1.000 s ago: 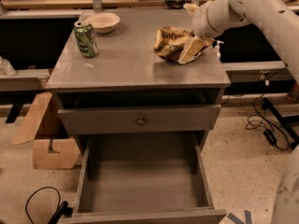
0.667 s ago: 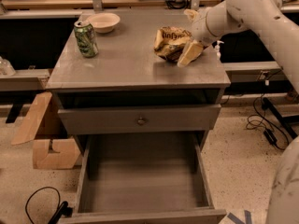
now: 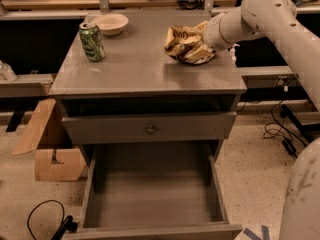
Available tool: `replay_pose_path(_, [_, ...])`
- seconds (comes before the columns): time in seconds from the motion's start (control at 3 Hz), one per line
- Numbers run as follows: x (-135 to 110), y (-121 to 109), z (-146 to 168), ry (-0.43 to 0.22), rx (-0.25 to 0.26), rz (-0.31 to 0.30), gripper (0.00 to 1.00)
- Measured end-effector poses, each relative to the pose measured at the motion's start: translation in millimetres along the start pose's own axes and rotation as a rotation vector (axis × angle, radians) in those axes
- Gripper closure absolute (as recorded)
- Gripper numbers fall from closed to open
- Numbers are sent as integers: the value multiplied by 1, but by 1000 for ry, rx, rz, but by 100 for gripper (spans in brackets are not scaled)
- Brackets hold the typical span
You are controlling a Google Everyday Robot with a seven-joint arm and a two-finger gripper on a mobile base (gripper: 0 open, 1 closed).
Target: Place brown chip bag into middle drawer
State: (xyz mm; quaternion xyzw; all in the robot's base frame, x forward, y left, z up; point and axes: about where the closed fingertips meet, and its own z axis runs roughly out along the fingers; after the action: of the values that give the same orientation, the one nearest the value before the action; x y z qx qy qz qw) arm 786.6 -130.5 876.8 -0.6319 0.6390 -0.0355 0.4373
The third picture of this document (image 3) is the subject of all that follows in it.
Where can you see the brown chip bag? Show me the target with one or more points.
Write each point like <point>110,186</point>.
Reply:
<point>185,44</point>

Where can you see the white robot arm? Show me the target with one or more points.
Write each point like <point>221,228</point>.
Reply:
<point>300,48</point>

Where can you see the grey middle drawer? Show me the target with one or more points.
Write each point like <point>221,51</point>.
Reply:
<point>149,127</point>

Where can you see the grey drawer cabinet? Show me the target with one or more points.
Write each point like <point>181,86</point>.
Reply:
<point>137,77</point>

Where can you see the grey open bottom drawer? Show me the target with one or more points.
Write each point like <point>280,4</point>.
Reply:
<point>153,191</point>

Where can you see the small pump sanitizer bottle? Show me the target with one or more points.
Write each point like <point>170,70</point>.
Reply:
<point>232,52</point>

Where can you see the white paper bowl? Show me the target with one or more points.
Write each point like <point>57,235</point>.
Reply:
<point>111,24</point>

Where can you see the cardboard box pieces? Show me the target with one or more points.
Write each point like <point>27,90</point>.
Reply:
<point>56,158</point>

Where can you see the green soda can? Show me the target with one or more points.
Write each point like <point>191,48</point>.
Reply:
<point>91,39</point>

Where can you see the clear plastic container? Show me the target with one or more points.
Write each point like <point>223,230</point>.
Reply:
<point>6,72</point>

